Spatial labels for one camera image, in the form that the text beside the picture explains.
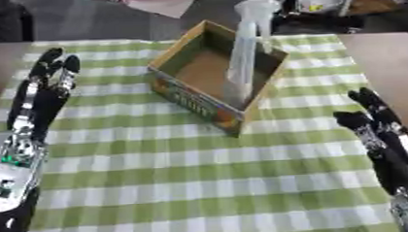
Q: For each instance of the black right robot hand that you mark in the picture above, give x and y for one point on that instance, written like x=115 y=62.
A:
x=390 y=147

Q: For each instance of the clear plastic spray bottle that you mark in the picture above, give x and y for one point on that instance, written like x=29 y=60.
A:
x=246 y=51

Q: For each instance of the pink bag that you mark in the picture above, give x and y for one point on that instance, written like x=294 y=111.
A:
x=155 y=3

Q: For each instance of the tan cardboard box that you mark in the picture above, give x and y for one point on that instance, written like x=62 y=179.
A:
x=212 y=82

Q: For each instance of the black chair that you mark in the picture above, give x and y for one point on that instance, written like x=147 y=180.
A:
x=5 y=19

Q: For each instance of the brown cardboard box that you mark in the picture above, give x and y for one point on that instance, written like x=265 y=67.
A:
x=373 y=2

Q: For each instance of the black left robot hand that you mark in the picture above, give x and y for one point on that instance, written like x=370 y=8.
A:
x=49 y=94

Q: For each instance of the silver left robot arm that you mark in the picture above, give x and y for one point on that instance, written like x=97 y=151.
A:
x=14 y=179

